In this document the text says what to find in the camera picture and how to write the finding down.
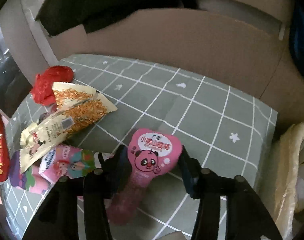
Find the pink panda lollipop wrapper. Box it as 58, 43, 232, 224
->
106, 128, 183, 225

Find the pink mermaid snack packet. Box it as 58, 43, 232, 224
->
38, 144, 96, 183

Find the green grid table mat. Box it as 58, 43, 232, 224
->
1, 54, 277, 239

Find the purple grape snack packet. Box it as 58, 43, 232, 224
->
9, 150, 54, 194

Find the orange noodle snack bag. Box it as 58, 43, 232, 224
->
19, 82, 117, 173

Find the crumpled red plastic wrapper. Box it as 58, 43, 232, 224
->
30, 66, 74, 106

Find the cardboard panel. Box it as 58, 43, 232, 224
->
49, 9, 304, 130

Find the blue cloth panel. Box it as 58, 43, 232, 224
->
289, 9, 304, 78

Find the black cloth under counter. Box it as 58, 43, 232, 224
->
38, 0, 198, 36

